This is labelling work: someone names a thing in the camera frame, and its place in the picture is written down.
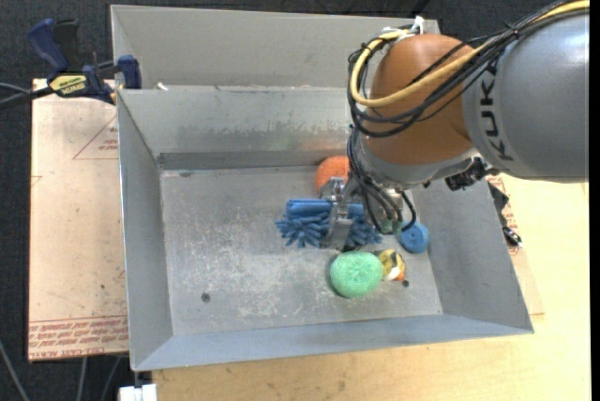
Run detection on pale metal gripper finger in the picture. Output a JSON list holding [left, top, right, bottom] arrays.
[[322, 204, 354, 250], [320, 176, 349, 206]]

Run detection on orange ball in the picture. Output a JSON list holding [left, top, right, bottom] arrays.
[[315, 155, 353, 203]]

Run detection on blue fringed duster cloth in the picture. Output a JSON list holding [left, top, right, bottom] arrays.
[[275, 198, 383, 250]]

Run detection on green sponge ball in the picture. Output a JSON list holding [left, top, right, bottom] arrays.
[[329, 250, 384, 300]]

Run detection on yellow toy bird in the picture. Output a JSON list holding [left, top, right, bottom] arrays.
[[377, 248, 408, 283]]

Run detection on blue round disc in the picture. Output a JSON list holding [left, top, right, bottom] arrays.
[[397, 220, 430, 255]]

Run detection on grey metal bin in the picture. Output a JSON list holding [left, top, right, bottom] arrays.
[[111, 4, 534, 372]]

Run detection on brown cardboard board red print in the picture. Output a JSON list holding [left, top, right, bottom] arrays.
[[27, 78, 130, 363]]

